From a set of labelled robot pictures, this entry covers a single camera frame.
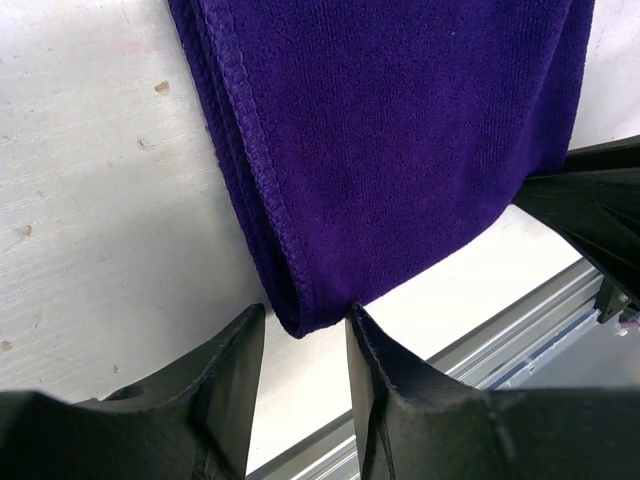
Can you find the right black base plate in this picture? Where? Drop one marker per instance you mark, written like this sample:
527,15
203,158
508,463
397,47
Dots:
613,304

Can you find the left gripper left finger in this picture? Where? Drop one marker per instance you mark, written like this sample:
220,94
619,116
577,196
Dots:
190,420

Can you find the purple towel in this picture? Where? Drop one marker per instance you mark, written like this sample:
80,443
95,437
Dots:
362,142

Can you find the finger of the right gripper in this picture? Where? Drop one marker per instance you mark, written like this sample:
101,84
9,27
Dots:
618,154
597,213

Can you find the aluminium mounting rail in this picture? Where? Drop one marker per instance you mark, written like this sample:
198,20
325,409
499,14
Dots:
550,339

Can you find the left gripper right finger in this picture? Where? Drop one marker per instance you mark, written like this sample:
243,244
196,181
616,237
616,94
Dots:
414,422

